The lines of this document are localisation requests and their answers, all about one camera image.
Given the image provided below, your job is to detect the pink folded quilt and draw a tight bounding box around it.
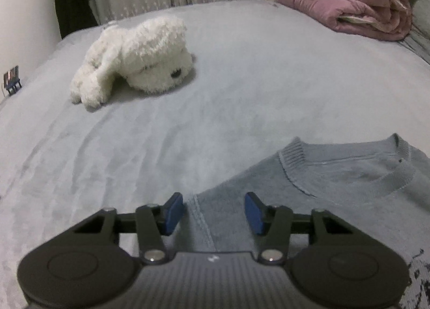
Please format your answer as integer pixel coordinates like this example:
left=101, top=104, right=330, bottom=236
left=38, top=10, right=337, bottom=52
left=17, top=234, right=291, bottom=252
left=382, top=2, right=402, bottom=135
left=258, top=0, right=413, bottom=42

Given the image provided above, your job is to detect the grey patterned knit sweater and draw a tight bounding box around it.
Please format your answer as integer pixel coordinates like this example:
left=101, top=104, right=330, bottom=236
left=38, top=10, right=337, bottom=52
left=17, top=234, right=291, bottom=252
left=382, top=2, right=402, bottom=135
left=186, top=133, right=430, bottom=309

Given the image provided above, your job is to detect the grey padded headboard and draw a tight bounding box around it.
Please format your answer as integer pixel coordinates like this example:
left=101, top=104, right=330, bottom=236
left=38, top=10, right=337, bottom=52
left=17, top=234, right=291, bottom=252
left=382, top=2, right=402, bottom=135
left=400, top=0, right=430, bottom=64

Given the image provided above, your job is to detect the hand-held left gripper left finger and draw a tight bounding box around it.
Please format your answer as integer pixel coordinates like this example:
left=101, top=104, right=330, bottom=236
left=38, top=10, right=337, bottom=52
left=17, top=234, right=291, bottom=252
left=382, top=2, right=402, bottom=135
left=72, top=192, right=185, bottom=265

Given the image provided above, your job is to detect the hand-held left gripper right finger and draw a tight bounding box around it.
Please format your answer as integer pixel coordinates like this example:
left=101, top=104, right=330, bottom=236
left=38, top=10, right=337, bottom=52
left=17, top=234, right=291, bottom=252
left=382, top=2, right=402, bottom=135
left=245, top=191, right=357, bottom=265

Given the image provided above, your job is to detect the white plush dog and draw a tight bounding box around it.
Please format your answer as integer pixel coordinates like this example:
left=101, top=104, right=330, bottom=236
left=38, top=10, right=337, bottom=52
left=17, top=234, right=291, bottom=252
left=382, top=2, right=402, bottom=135
left=69, top=15, right=196, bottom=110

